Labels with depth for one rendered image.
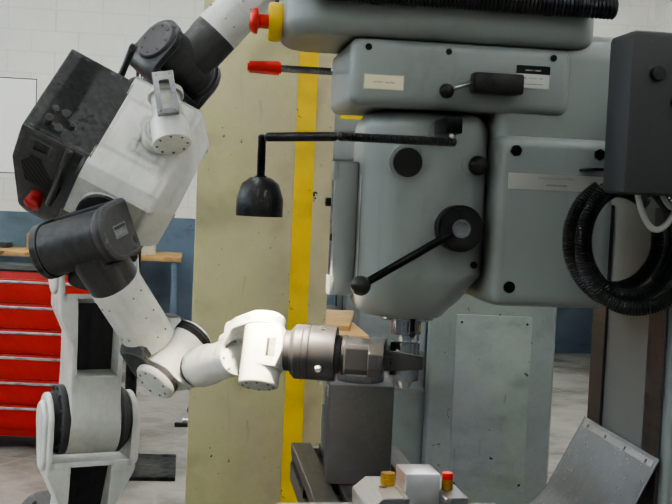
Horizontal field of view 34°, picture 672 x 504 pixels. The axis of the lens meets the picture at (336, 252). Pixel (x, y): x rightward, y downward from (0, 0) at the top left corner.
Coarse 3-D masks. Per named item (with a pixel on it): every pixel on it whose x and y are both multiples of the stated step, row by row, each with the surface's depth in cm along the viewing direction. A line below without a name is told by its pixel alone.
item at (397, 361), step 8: (392, 352) 175; (400, 352) 175; (384, 360) 174; (392, 360) 175; (400, 360) 175; (408, 360) 175; (416, 360) 174; (384, 368) 175; (392, 368) 175; (400, 368) 175; (408, 368) 175; (416, 368) 174
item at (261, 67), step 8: (248, 64) 181; (256, 64) 181; (264, 64) 181; (272, 64) 181; (280, 64) 182; (256, 72) 182; (264, 72) 182; (272, 72) 182; (280, 72) 182; (288, 72) 183; (296, 72) 183; (304, 72) 183; (312, 72) 183; (320, 72) 183; (328, 72) 183
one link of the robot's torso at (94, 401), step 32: (64, 288) 220; (64, 320) 220; (96, 320) 227; (64, 352) 227; (96, 352) 228; (64, 384) 226; (96, 384) 223; (64, 416) 220; (96, 416) 223; (128, 416) 227; (64, 448) 223; (96, 448) 226
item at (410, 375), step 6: (390, 348) 178; (396, 348) 176; (414, 354) 176; (390, 372) 177; (396, 372) 176; (402, 372) 176; (408, 372) 176; (414, 372) 176; (390, 378) 177; (396, 378) 176; (402, 378) 176; (408, 378) 176; (414, 378) 176
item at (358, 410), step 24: (336, 384) 205; (360, 384) 206; (384, 384) 207; (336, 408) 205; (360, 408) 205; (384, 408) 206; (336, 432) 205; (360, 432) 206; (384, 432) 206; (336, 456) 206; (360, 456) 206; (384, 456) 206; (336, 480) 206
